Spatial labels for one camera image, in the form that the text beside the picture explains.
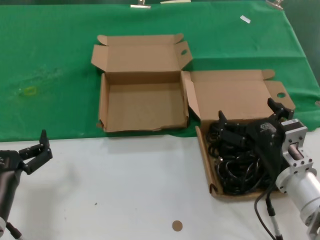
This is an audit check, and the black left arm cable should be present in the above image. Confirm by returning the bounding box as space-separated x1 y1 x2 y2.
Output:
6 221 25 240

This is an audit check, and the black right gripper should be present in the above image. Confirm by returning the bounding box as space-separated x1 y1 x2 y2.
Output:
218 97 296 177

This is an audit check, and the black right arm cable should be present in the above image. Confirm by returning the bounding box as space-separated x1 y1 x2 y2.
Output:
254 174 285 240

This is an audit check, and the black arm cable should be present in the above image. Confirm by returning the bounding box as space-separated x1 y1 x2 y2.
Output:
6 221 25 240
254 174 285 240

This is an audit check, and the yellow-green ring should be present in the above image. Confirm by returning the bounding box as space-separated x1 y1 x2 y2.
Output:
23 86 39 97

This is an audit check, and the open cardboard box, torn rim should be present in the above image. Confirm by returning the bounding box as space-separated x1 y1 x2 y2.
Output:
90 33 193 133

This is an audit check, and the pile of black power cables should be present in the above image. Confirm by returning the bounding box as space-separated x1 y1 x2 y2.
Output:
206 121 283 195

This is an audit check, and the green table cloth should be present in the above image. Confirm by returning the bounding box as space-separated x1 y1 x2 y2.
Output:
0 1 320 141

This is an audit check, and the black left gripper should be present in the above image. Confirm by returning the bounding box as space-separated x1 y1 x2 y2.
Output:
0 129 54 176

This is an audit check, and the open cardboard box, intact rim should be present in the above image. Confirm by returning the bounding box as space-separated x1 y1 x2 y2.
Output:
180 69 297 203

